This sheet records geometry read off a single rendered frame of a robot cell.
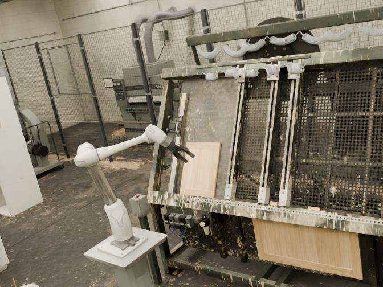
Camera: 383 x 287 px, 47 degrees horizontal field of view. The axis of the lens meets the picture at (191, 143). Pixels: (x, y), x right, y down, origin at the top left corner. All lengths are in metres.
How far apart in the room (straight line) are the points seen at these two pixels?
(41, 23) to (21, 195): 6.55
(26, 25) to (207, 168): 9.41
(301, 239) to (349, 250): 0.39
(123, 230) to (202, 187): 0.81
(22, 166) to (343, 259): 5.14
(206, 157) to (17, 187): 4.06
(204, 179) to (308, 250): 1.05
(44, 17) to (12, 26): 0.98
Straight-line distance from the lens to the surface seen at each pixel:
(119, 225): 3.58
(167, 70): 4.39
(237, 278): 4.09
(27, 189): 7.44
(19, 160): 7.33
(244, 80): 3.82
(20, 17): 12.65
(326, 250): 3.77
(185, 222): 3.94
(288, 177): 3.48
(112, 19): 11.54
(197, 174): 3.98
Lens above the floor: 2.43
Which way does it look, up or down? 16 degrees down
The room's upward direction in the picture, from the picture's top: 11 degrees counter-clockwise
